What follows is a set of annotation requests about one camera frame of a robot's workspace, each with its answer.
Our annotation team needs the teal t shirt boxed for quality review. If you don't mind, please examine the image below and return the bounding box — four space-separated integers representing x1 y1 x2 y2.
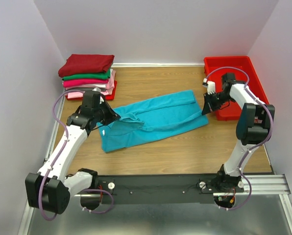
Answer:
99 90 209 153

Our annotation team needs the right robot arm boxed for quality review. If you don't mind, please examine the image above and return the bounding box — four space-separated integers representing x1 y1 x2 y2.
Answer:
202 73 275 192

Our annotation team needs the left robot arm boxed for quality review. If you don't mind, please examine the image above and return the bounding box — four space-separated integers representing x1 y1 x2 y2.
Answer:
25 88 120 221

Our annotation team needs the red plastic bin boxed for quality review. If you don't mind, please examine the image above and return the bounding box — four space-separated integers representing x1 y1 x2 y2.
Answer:
204 56 269 121

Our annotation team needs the grey folded shirt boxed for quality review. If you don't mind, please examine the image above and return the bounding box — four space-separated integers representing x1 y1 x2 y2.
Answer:
65 87 107 93

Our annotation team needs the green folded shirt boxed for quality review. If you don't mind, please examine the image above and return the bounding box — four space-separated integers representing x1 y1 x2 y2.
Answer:
62 69 112 81

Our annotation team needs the magenta folded shirt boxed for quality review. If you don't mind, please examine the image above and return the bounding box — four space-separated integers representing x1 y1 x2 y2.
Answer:
63 79 109 88

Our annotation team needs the dark red folded shirt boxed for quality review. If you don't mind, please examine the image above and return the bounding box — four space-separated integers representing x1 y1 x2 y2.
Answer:
58 54 115 78

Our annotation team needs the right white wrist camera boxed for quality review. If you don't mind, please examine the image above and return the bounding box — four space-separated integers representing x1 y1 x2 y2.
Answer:
202 78 216 94

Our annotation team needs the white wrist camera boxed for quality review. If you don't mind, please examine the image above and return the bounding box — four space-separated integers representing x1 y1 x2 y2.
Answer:
92 88 105 104
202 78 216 94

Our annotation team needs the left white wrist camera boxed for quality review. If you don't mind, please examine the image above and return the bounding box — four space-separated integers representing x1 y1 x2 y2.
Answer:
92 88 105 104

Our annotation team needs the back aluminium rail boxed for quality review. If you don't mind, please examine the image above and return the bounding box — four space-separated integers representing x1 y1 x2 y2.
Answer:
112 63 205 68

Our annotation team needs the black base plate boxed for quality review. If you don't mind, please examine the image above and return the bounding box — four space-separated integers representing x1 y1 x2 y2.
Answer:
70 174 244 206

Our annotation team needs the aluminium frame rail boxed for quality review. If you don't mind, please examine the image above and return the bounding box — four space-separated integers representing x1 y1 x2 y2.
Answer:
28 174 292 196

